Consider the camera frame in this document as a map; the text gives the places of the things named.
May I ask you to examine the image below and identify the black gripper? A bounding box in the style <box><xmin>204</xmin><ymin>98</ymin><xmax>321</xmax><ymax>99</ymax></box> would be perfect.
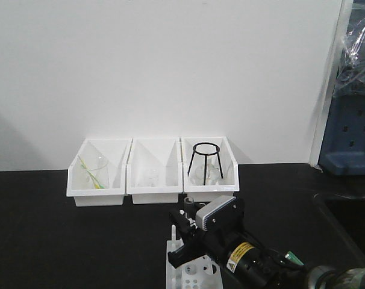
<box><xmin>167</xmin><ymin>197</ymin><xmax>246</xmax><ymax>268</ymax></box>

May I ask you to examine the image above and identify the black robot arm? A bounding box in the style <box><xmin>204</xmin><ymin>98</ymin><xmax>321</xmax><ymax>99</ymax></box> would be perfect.
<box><xmin>167</xmin><ymin>195</ymin><xmax>365</xmax><ymax>288</ymax></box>

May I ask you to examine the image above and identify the tall clear test tube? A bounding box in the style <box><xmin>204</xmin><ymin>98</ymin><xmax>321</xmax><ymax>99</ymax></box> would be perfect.
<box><xmin>184</xmin><ymin>196</ymin><xmax>195</xmax><ymax>219</ymax></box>

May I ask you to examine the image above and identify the white test tube rack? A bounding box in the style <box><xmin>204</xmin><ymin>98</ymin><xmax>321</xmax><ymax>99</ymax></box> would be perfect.
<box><xmin>166</xmin><ymin>210</ymin><xmax>223</xmax><ymax>288</ymax></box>

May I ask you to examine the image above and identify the blue-grey pegboard drying rack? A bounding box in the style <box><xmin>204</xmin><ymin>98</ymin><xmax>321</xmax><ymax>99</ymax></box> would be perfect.
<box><xmin>318</xmin><ymin>1</ymin><xmax>365</xmax><ymax>176</ymax></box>

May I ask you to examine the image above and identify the small clear glass flask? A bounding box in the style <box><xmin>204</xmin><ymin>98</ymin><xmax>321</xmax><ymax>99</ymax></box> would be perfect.
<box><xmin>139</xmin><ymin>168</ymin><xmax>160</xmax><ymax>187</ymax></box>

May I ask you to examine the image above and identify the right white storage bin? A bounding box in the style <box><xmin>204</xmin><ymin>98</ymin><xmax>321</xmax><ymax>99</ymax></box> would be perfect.
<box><xmin>181</xmin><ymin>136</ymin><xmax>240</xmax><ymax>202</ymax></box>

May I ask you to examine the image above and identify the white storage bin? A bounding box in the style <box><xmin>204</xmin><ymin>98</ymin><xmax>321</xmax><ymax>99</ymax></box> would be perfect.
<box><xmin>66</xmin><ymin>138</ymin><xmax>133</xmax><ymax>207</ymax></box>
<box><xmin>181</xmin><ymin>136</ymin><xmax>240</xmax><ymax>202</ymax></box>
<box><xmin>126</xmin><ymin>137</ymin><xmax>183</xmax><ymax>205</ymax></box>

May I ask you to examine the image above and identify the middle white storage bin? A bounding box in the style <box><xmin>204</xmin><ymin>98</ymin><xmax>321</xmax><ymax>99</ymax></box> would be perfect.
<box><xmin>126</xmin><ymin>137</ymin><xmax>183</xmax><ymax>205</ymax></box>

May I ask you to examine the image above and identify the yellow green stirring rod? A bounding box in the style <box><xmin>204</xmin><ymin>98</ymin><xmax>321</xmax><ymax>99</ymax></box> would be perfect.
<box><xmin>78</xmin><ymin>155</ymin><xmax>107</xmax><ymax>190</ymax></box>

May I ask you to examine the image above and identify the left white storage bin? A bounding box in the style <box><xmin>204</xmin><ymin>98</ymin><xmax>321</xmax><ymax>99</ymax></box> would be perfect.
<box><xmin>66</xmin><ymin>138</ymin><xmax>133</xmax><ymax>207</ymax></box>

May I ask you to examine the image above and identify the clear glass beaker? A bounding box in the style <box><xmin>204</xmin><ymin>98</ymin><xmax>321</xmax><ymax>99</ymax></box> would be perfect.
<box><xmin>76</xmin><ymin>155</ymin><xmax>110</xmax><ymax>190</ymax></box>

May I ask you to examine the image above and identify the black lab sink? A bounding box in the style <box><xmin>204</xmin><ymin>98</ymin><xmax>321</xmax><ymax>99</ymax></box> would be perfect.
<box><xmin>313</xmin><ymin>193</ymin><xmax>365</xmax><ymax>267</ymax></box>

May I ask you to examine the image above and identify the clear plastic bag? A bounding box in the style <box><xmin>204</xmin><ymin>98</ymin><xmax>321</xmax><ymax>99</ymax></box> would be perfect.
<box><xmin>333</xmin><ymin>14</ymin><xmax>365</xmax><ymax>98</ymax></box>

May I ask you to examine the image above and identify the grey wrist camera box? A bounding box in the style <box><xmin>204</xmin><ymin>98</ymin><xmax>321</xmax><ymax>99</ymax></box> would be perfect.
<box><xmin>195</xmin><ymin>195</ymin><xmax>236</xmax><ymax>231</ymax></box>

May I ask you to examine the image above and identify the black wire tripod stand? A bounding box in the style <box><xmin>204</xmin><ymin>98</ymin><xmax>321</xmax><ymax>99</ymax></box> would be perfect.
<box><xmin>187</xmin><ymin>141</ymin><xmax>223</xmax><ymax>178</ymax></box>

